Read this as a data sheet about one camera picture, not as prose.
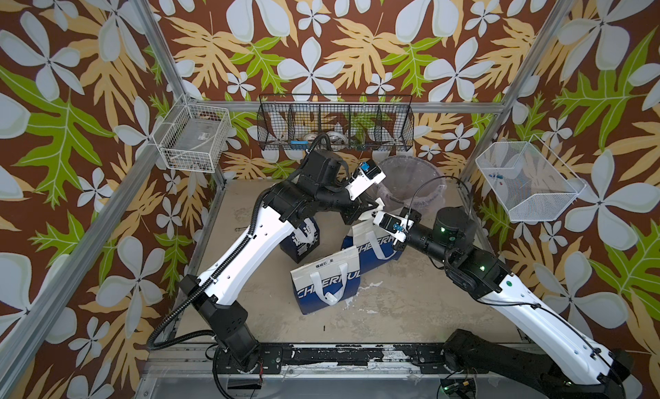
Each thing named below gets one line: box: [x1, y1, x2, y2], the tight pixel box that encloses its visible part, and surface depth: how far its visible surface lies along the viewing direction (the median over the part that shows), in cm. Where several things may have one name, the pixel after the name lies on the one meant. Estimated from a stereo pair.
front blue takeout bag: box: [290, 245, 361, 316], surface depth 72 cm
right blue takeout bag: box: [341, 220, 407, 272], surface depth 80 cm
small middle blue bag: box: [279, 216, 321, 264], surface depth 89 cm
